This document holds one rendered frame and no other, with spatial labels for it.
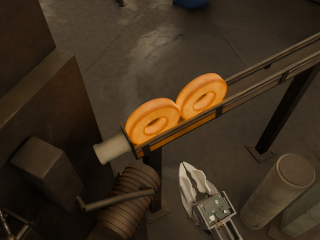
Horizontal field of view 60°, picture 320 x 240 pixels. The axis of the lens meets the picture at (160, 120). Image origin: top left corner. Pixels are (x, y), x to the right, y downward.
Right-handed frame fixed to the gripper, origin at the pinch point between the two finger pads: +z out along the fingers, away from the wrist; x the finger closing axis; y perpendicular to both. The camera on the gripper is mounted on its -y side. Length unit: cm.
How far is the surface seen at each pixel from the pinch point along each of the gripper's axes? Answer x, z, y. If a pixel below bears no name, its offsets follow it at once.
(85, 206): 24.9, 3.2, -12.3
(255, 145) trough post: -64, -3, -73
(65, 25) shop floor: -5, 144, -122
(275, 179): -31.8, -15.7, -19.9
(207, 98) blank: -18.3, 15.1, -5.9
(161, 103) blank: -2.3, 16.8, 1.6
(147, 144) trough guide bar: 3.6, 10.5, -7.6
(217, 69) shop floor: -81, 53, -92
